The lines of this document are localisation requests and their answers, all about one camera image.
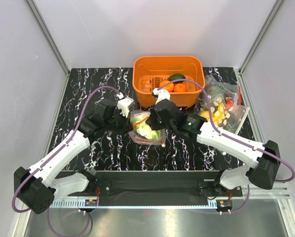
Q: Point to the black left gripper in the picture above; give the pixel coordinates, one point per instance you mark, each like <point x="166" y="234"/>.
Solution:
<point x="127" y="126"/>

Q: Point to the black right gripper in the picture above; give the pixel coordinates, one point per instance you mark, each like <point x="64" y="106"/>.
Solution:
<point x="151" y="121"/>

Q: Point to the orange fake orange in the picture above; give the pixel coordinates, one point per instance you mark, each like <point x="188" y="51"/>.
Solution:
<point x="180" y="88"/>
<point x="167" y="85"/>

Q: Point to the fake cauliflower with leaves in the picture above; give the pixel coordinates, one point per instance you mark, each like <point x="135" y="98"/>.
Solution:
<point x="145" y="130"/>

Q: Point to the clear orange-zip bag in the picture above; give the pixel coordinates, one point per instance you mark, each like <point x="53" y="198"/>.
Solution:
<point x="137" y="117"/>

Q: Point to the dark green fake avocado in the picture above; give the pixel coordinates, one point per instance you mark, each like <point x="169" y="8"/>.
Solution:
<point x="175" y="77"/>

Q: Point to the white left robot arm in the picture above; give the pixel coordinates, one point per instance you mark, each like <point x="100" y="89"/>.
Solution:
<point x="38" y="185"/>

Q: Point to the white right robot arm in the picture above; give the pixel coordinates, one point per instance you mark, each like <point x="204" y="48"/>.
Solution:
<point x="261" y="161"/>

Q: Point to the orange plastic basket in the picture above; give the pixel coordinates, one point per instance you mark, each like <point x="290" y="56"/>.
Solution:
<point x="180" y="72"/>

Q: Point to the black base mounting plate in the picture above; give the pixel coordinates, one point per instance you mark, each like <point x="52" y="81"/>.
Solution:
<point x="151" y="189"/>

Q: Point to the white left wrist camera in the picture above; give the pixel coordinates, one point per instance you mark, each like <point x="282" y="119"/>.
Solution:
<point x="124" y="103"/>

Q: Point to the aluminium right corner post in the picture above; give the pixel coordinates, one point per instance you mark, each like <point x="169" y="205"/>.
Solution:
<point x="264" y="29"/>

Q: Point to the aluminium corner post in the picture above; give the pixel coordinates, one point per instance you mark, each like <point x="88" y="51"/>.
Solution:
<point x="264" y="29"/>
<point x="47" y="35"/>

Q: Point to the white slotted cable duct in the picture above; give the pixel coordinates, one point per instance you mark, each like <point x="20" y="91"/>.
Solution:
<point x="80" y="203"/>

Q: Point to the aluminium left corner post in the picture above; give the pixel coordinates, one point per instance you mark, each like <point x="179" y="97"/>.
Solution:
<point x="47" y="35"/>

